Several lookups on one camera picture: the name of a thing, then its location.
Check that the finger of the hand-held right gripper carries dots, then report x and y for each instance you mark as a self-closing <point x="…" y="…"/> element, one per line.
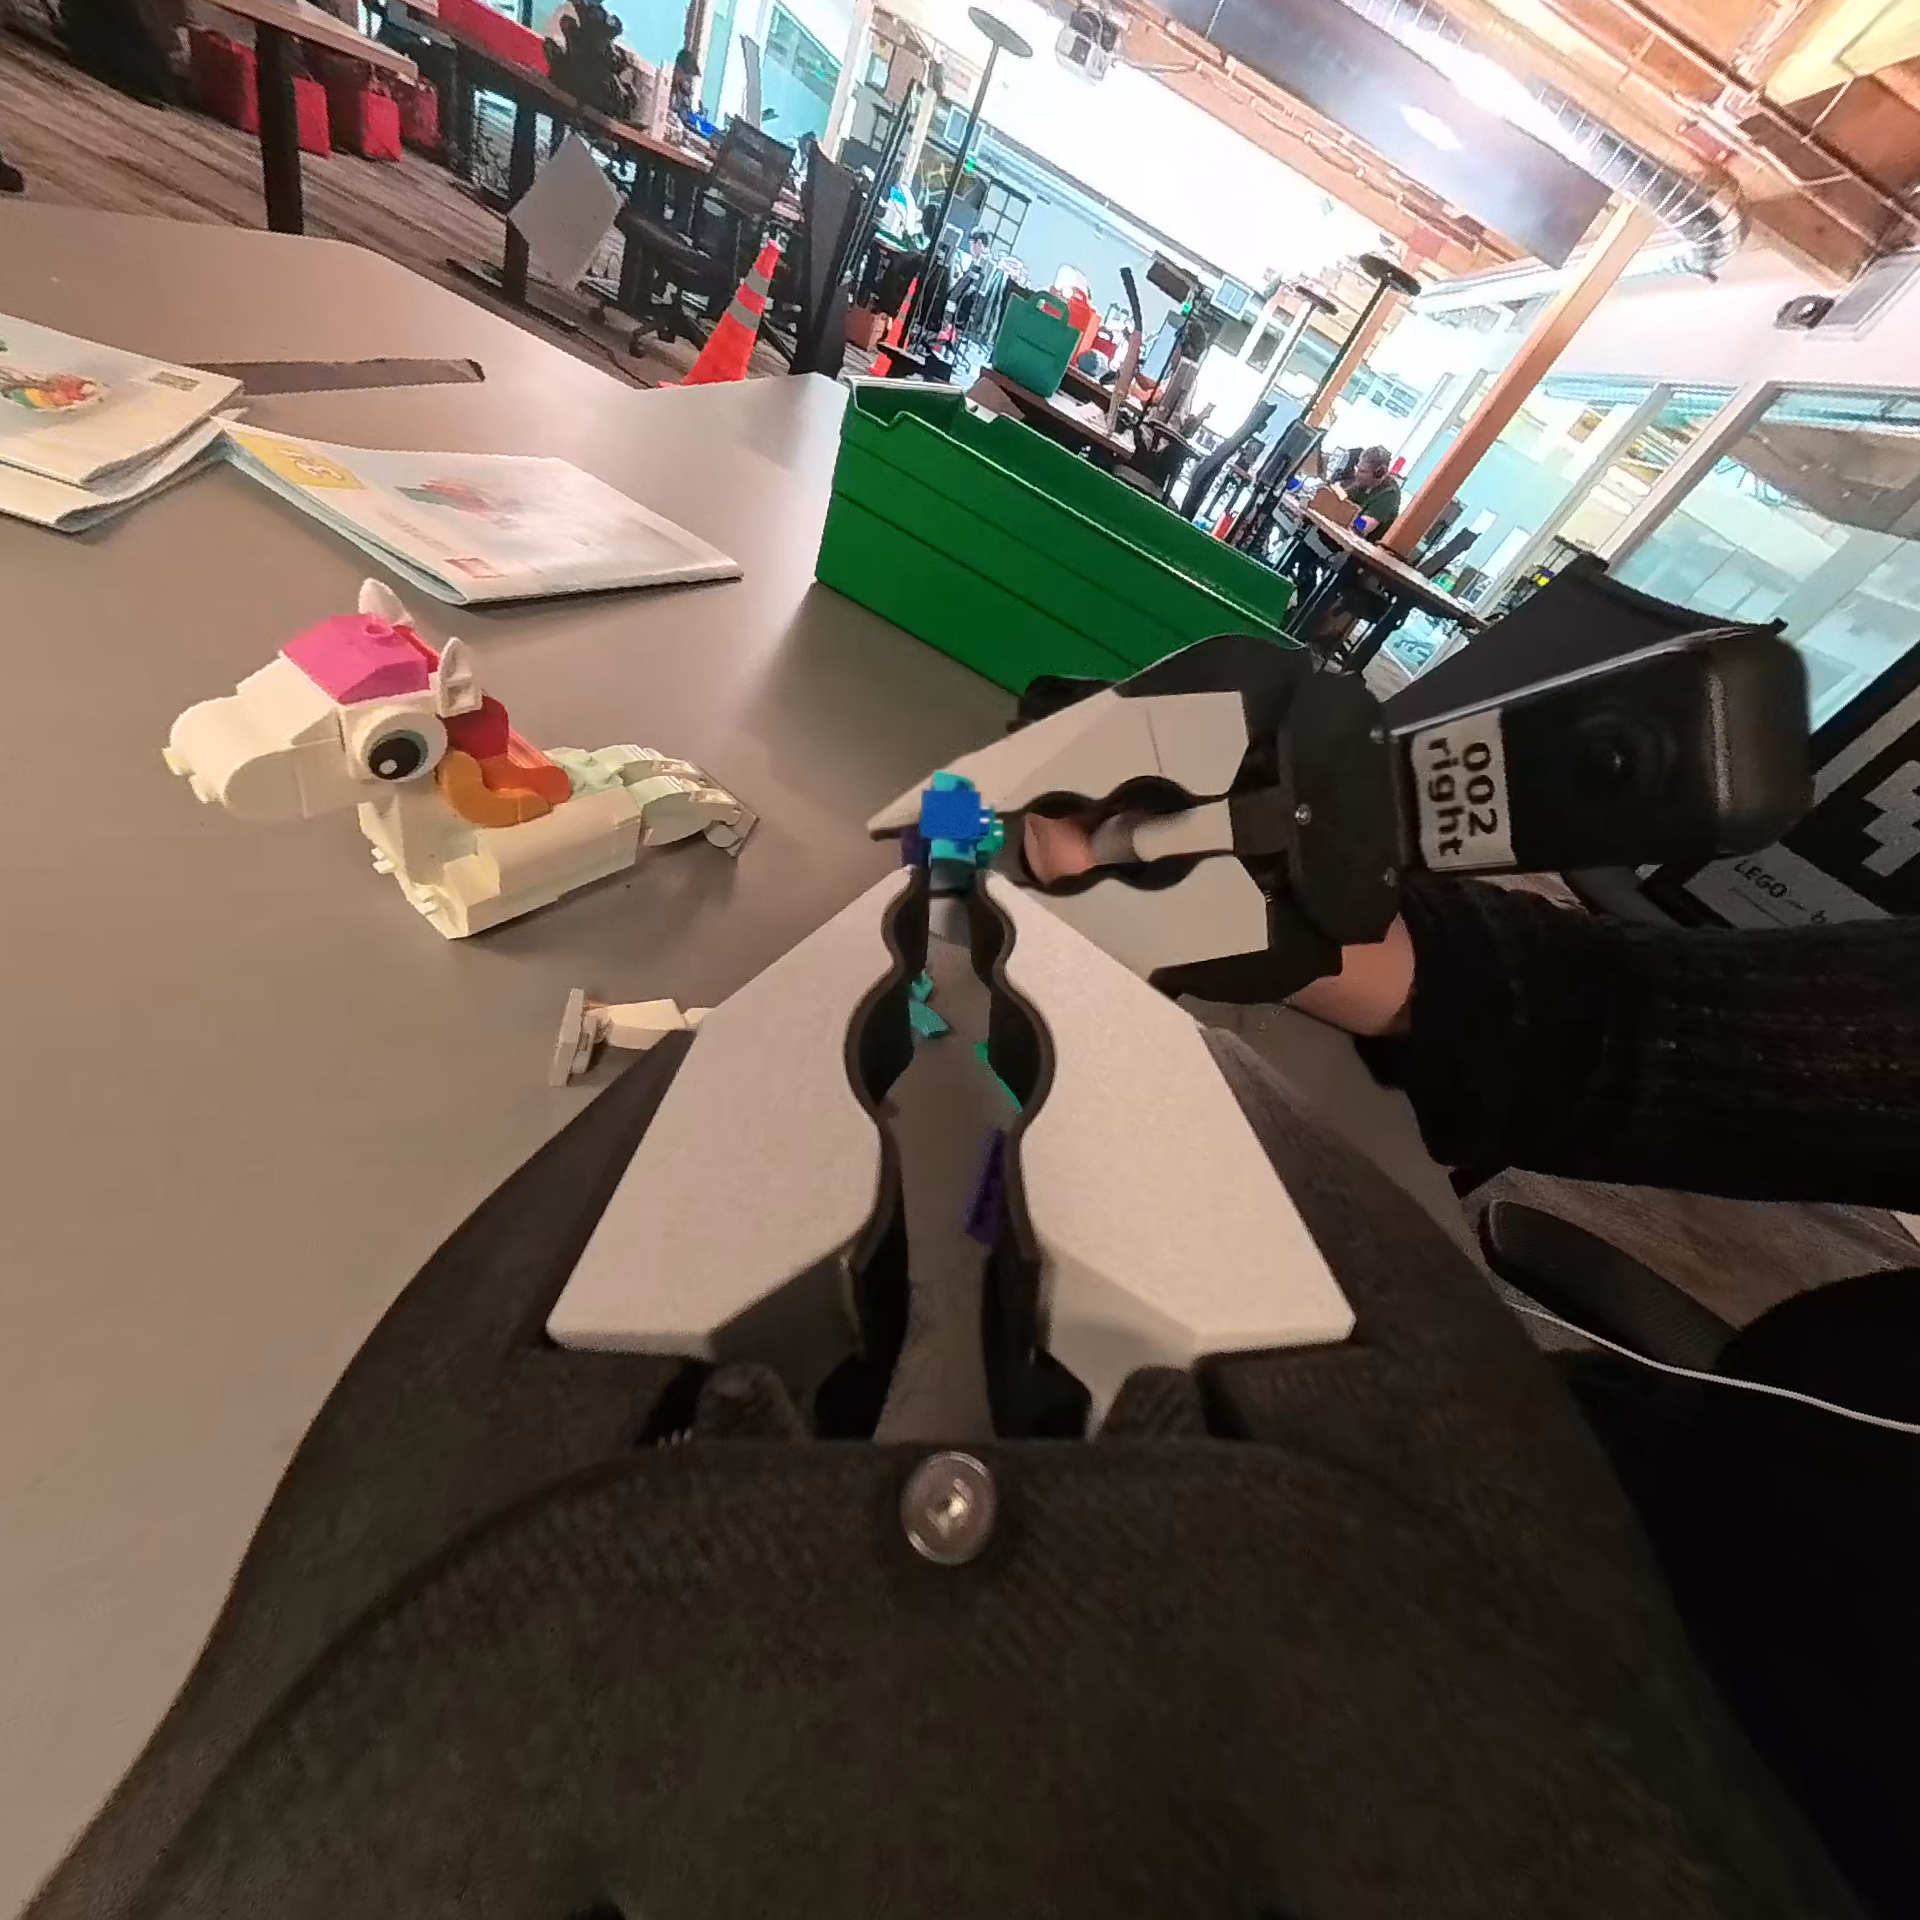
<point x="1202" y="916"/>
<point x="1109" y="734"/>

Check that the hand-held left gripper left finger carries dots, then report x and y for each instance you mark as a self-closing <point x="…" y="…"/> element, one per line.
<point x="722" y="1184"/>

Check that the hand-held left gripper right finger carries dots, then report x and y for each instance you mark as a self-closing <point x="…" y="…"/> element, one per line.
<point x="1186" y="1184"/>

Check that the teal and blue lego assembly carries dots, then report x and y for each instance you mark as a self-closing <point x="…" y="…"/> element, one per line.
<point x="949" y="827"/>

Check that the purple lego brick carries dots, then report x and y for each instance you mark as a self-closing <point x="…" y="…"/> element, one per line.
<point x="986" y="1184"/>

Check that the green lego plate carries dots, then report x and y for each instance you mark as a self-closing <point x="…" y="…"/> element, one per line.
<point x="997" y="1072"/>

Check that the person's right forearm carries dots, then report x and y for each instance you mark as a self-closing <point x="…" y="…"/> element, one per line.
<point x="1652" y="1037"/>

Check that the small white lego leg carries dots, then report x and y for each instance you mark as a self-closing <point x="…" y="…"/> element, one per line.
<point x="622" y="1027"/>

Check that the white lego unicorn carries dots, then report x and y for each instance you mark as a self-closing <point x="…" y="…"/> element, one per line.
<point x="495" y="855"/>

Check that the lego instruction booklet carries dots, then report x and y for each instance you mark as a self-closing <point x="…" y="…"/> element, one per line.
<point x="511" y="524"/>

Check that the black mesh chair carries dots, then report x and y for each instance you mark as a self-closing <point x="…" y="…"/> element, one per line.
<point x="1577" y="630"/>

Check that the green plastic bin stack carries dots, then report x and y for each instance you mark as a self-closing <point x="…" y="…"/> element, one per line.
<point x="1021" y="557"/>

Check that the black and white tag board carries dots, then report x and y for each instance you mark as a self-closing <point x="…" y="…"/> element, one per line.
<point x="1845" y="840"/>

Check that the green tote bag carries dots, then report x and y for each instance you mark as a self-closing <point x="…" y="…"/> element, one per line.
<point x="1043" y="352"/>

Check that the black chair armrest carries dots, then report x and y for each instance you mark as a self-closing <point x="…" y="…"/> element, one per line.
<point x="1606" y="1283"/>

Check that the small orange traffic cone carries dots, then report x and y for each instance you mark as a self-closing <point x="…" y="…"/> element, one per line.
<point x="905" y="323"/>

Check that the black office chair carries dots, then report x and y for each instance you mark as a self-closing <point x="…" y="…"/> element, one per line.
<point x="706" y="225"/>

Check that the black floor lamp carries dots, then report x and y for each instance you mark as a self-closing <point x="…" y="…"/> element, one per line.
<point x="997" y="23"/>

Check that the white panel stand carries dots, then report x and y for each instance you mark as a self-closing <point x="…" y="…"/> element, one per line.
<point x="563" y="219"/>

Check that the row of red bags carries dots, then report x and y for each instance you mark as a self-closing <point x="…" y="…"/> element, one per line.
<point x="361" y="112"/>

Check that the stacked pale instruction booklets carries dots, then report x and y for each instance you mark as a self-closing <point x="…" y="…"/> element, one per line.
<point x="91" y="436"/>

